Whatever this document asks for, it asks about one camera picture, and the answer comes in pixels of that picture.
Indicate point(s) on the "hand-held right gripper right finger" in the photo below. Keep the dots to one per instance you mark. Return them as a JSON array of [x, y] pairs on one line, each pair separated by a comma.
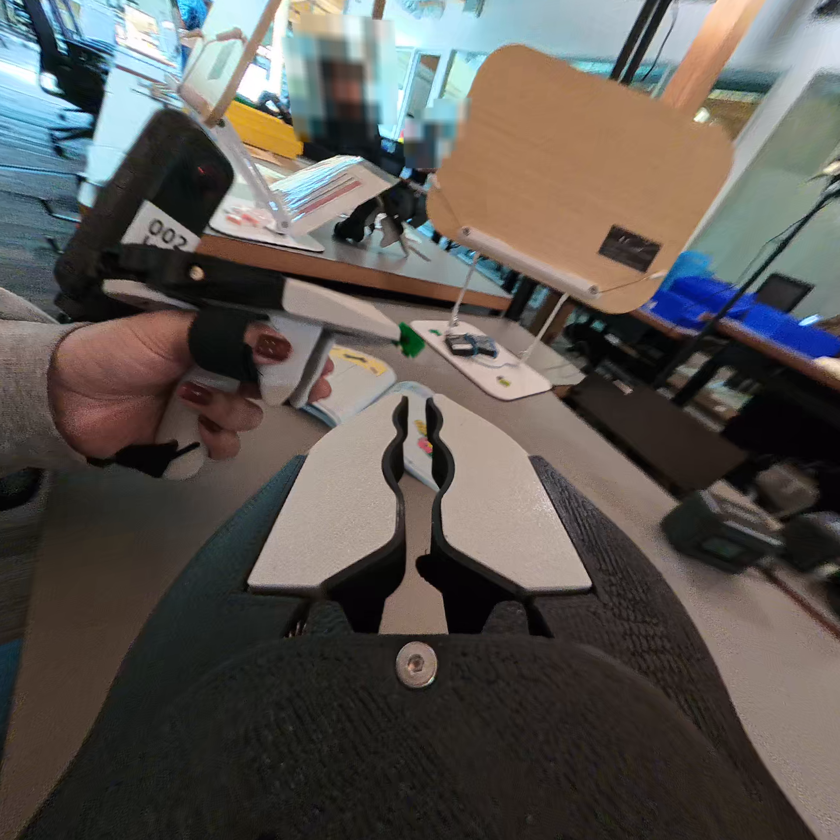
[[512, 518]]

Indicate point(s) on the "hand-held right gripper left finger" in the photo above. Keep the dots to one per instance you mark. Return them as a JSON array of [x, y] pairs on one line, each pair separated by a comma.
[[328, 512]]

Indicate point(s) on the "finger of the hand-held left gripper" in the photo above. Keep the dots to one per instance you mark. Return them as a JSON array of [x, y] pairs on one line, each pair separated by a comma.
[[334, 312]]

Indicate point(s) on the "green lego piece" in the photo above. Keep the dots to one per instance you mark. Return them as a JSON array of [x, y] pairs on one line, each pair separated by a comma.
[[412, 340]]

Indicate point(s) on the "person's left forearm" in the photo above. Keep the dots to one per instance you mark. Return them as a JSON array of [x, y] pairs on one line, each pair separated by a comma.
[[26, 380]]

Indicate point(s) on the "lego instruction booklet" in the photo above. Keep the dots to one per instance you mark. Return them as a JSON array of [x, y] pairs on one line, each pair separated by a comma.
[[361, 387]]

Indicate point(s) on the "person's left hand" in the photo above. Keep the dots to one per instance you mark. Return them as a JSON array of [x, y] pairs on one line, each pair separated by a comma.
[[118, 374]]

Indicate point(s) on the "wood-edged grey table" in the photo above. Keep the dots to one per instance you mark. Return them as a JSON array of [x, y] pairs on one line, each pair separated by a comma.
[[394, 269]]

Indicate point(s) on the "black grey tool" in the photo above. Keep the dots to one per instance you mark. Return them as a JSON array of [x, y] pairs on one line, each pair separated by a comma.
[[358, 223]]

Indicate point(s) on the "white red striped booklet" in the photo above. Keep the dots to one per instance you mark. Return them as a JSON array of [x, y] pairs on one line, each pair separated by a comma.
[[328, 190]]

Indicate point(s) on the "yellow box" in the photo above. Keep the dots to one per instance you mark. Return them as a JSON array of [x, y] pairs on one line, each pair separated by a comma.
[[262, 128]]

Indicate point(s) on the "white acrylic stand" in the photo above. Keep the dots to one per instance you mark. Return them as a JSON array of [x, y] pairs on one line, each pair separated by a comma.
[[223, 72]]

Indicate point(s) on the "small black blue device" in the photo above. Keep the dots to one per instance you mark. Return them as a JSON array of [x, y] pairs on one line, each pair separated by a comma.
[[463, 344]]

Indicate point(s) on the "black office chair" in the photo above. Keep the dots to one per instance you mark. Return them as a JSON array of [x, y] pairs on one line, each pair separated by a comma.
[[65, 65]]

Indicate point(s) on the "black storage box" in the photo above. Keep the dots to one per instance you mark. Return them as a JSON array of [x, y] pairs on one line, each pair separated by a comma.
[[656, 426]]

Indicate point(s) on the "black battery pack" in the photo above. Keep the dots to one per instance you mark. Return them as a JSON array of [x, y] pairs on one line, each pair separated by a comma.
[[709, 525]]

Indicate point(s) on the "wooden panel stand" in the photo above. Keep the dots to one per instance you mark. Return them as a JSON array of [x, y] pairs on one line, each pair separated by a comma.
[[577, 164]]

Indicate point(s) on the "stack of blue bins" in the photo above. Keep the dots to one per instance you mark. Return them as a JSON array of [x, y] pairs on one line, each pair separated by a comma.
[[722, 302]]

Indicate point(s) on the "black tablet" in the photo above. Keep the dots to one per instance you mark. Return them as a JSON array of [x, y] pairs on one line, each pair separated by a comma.
[[781, 295]]

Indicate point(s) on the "wooden pillar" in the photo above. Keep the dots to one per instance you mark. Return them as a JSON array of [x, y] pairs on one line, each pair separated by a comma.
[[715, 46]]

